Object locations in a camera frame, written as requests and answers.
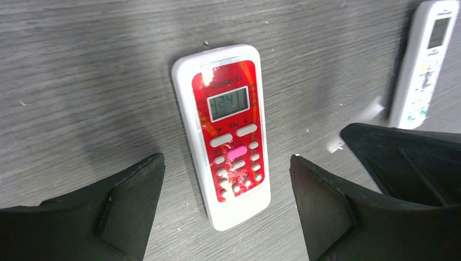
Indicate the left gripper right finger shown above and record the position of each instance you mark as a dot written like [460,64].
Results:
[342,220]

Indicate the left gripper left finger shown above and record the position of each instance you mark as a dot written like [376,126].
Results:
[110,219]

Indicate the white remote with black window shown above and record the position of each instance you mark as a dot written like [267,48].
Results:
[221,101]

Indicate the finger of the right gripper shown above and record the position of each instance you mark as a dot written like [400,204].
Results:
[412,165]

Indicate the white remote with buttons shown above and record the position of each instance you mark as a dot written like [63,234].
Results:
[428,38]

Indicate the white battery cover plain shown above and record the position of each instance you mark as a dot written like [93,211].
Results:
[355,127]

